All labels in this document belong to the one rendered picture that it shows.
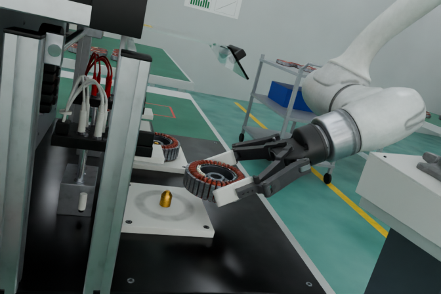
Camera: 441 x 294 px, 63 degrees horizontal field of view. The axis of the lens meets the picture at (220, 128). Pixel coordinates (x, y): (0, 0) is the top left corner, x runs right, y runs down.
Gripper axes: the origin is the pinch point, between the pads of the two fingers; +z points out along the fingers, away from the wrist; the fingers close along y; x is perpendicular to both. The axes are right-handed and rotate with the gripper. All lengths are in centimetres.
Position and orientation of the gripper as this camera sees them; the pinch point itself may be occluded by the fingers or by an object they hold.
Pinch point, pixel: (216, 178)
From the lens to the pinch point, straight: 65.3
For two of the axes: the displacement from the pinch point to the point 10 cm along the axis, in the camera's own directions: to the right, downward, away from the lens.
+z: -9.4, 3.3, -1.4
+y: -2.4, -3.2, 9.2
